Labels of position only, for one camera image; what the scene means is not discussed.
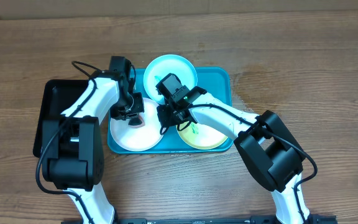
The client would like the red sponge with dark scourer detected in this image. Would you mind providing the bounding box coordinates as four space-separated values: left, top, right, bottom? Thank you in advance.
128 116 145 128

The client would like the yellow green plate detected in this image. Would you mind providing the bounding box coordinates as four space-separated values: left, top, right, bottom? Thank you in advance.
177 121 228 150

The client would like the pink white plate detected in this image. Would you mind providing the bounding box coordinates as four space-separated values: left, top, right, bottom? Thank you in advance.
108 98 162 154

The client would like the light blue plate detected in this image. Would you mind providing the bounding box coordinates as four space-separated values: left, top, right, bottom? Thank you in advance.
143 54 198 104

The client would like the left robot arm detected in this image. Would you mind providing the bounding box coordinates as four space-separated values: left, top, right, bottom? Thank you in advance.
33 74 143 223

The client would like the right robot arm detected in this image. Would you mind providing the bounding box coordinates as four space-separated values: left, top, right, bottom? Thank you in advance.
157 90 310 223

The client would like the teal plastic serving tray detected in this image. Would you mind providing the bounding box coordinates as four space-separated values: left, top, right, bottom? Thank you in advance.
107 67 233 154

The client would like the black rectangular tray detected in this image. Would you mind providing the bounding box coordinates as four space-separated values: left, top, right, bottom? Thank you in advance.
33 79 88 158

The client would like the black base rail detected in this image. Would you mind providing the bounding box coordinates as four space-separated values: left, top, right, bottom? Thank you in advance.
61 214 338 224

